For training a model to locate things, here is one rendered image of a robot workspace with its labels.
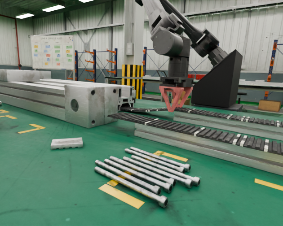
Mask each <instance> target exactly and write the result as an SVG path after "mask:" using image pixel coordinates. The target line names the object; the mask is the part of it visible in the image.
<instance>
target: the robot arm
mask: <svg viewBox="0 0 283 226"><path fill-rule="evenodd" d="M135 2H136V3H138V4H139V5H140V6H144V8H145V10H146V13H147V16H148V18H149V31H150V34H151V38H150V39H151V40H152V41H153V49H154V51H155V52H156V53H157V54H160V55H164V56H168V57H170V58H169V63H168V76H167V77H160V80H159V81H161V82H163V84H159V89H160V92H161V94H162V96H163V98H164V101H165V103H166V106H167V109H168V111H169V112H172V113H173V112H174V109H175V108H176V107H177V108H178V107H180V108H181V107H183V104H184V103H185V101H186V99H187V98H188V96H189V94H190V93H191V91H192V90H193V85H192V84H191V83H193V82H194V78H188V68H189V58H190V47H192V48H193V49H194V50H195V51H196V52H197V53H198V54H199V55H200V56H201V57H202V58H204V57H205V56H206V55H207V54H208V55H209V56H208V59H209V60H210V61H211V64H212V65H213V66H214V67H215V66H216V65H218V64H219V63H220V62H221V61H222V60H223V59H225V58H226V57H227V56H228V55H229V54H230V53H229V54H228V53H227V52H226V51H225V50H224V51H223V50H222V49H221V48H220V47H219V46H218V44H219V40H218V39H217V38H216V37H215V36H214V35H213V34H212V33H211V32H210V31H209V30H208V29H207V28H204V30H203V31H201V30H200V29H198V28H197V27H195V26H194V25H193V24H192V23H191V22H190V21H189V20H188V19H187V18H186V17H185V16H183V15H182V14H181V13H180V12H179V11H178V10H177V9H176V8H175V7H174V6H173V5H172V4H171V3H170V2H169V1H168V0H135ZM182 32H184V33H185V34H186V35H187V36H188V37H189V39H188V38H186V37H184V36H182V35H181V34H182ZM204 34H205V35H204ZM203 35H204V36H203ZM202 36H203V37H202ZM201 37H202V38H201ZM200 38H201V40H200V41H199V42H197V41H198V40H199V39H200ZM231 53H232V52H231ZM214 67H213V68H214ZM213 68H212V69H213ZM212 69H211V70H212ZM176 84H177V85H176ZM167 91H169V92H172V96H173V100H174V101H173V104H172V106H170V103H169V100H168V96H167ZM183 91H185V92H186V93H185V95H184V97H183V99H182V101H181V103H180V105H178V101H179V99H180V97H181V94H182V92H183Z"/></svg>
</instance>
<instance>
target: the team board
mask: <svg viewBox="0 0 283 226"><path fill-rule="evenodd" d="M30 38H31V56H32V68H33V69H34V70H36V69H46V70H73V81H75V38H74V35H30Z"/></svg>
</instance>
